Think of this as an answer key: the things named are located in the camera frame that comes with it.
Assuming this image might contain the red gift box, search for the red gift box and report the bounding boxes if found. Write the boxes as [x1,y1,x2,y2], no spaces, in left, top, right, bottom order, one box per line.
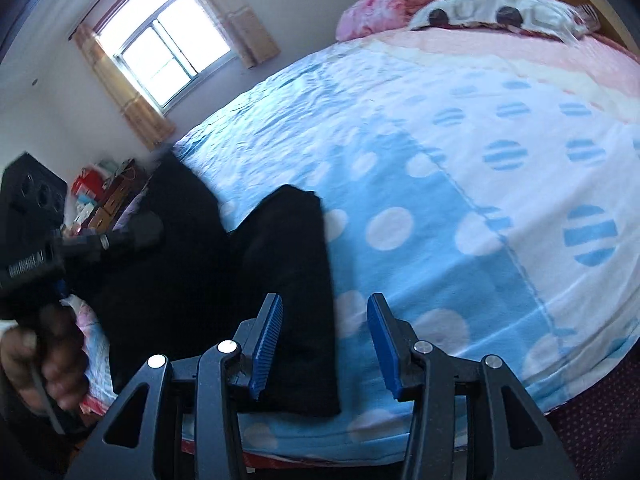
[71,170,102,197]

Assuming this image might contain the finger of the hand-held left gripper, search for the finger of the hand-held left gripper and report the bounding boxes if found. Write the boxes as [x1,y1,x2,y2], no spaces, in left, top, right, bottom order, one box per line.
[59,211,164,267]

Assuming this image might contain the person's left hand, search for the person's left hand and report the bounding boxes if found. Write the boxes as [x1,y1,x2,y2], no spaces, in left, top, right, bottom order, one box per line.
[0,304,91,412]

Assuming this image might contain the pink beige curtain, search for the pink beige curtain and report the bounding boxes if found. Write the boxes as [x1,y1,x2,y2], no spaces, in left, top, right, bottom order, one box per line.
[171,0,282,70]
[74,24,177,152]

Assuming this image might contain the grey patterned pillow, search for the grey patterned pillow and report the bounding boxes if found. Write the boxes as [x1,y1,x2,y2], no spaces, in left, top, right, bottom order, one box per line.
[409,0,601,44]

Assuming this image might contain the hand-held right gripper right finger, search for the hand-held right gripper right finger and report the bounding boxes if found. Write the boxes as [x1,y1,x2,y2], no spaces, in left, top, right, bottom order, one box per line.
[367,294,577,480]

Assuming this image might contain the blue pink dotted bedsheet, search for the blue pink dotted bedsheet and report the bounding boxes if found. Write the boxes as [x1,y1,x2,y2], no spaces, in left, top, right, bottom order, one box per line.
[80,25,640,461]

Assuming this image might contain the white framed sliding window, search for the white framed sliding window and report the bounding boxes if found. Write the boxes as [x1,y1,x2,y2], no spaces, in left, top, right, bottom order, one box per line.
[96,0,234,112]

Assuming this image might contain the black pants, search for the black pants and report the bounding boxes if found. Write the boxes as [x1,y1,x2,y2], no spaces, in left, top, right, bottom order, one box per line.
[64,151,342,417]

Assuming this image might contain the pink folded quilt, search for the pink folded quilt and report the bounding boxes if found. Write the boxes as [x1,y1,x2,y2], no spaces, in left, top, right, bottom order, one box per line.
[335,0,454,42]

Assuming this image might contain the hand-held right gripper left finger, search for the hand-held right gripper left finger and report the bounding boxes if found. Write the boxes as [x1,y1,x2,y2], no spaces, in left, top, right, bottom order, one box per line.
[65,294,284,480]

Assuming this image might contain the bed with round headboard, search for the bed with round headboard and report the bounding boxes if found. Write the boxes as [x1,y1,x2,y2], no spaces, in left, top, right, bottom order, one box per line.
[75,0,640,466]

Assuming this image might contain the brown wooden desk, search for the brown wooden desk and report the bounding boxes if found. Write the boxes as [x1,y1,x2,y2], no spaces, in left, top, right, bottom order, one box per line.
[75,159,152,235]

